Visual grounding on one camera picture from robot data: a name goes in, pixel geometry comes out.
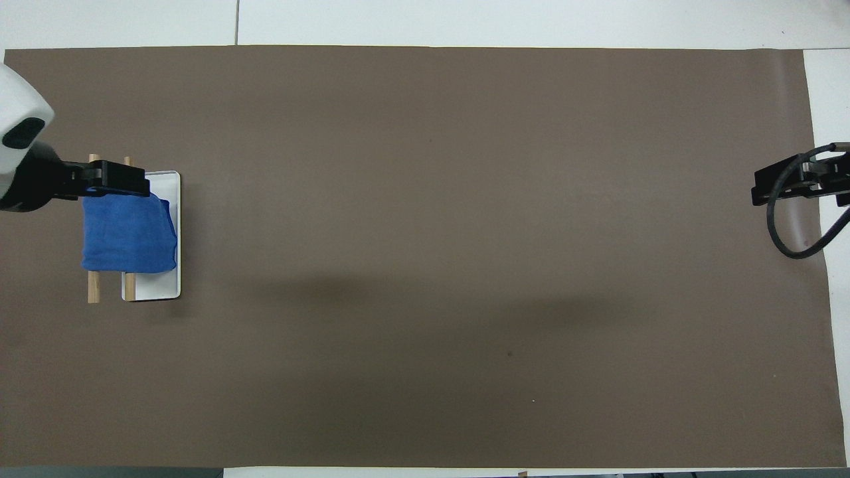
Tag towel rack with wooden bars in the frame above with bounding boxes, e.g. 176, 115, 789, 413
87, 153, 182, 305

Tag black cable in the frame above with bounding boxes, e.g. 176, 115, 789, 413
766, 142, 850, 260

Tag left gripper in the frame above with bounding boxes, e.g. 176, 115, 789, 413
0, 140, 86, 213

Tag blue towel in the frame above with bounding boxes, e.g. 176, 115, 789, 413
80, 191, 179, 275

